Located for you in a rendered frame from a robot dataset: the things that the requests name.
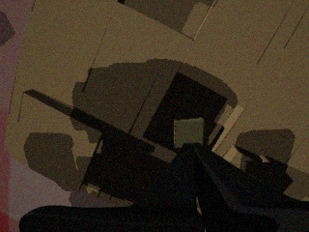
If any tan square puzzle board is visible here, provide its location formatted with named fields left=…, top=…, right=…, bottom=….
left=4, top=0, right=309, bottom=206

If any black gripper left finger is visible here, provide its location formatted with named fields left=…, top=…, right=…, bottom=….
left=18, top=143, right=206, bottom=232

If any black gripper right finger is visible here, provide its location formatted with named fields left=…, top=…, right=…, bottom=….
left=192, top=143, right=309, bottom=232

